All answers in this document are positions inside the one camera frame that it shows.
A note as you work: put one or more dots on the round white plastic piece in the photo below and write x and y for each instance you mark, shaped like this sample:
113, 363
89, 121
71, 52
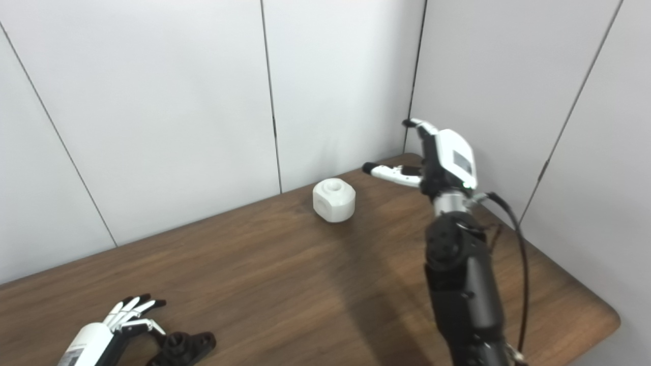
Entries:
334, 201

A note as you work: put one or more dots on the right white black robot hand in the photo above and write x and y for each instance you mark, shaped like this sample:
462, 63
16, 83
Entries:
447, 162

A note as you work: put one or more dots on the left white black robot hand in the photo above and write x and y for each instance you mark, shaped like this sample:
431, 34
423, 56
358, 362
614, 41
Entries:
89, 340

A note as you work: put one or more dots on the black flanged holder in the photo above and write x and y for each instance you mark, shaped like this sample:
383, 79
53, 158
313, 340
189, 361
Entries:
185, 348

